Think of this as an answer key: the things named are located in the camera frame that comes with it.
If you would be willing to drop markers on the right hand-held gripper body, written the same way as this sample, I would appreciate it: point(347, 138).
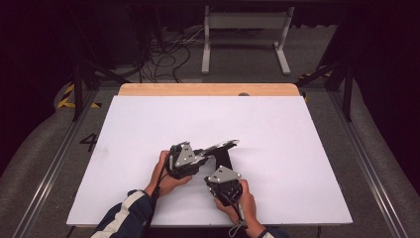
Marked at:
point(224, 175)

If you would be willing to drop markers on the black metal stand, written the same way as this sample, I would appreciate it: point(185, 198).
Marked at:
point(347, 95)
point(78, 89)

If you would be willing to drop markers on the grey metal desk frame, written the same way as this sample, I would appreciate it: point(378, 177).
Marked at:
point(246, 20)

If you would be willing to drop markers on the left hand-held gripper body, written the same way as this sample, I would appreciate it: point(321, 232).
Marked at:
point(185, 155)

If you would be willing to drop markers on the aluminium floor rail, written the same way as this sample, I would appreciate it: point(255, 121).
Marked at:
point(57, 162)
point(366, 168)

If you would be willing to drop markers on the wooden table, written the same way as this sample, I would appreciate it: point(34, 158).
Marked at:
point(204, 90)

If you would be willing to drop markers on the oval silver picture frame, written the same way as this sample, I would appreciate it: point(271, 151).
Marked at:
point(224, 158)

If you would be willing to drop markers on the person's right hand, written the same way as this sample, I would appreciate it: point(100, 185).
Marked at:
point(247, 211)

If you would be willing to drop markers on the person's left hand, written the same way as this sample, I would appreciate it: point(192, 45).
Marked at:
point(165, 183)

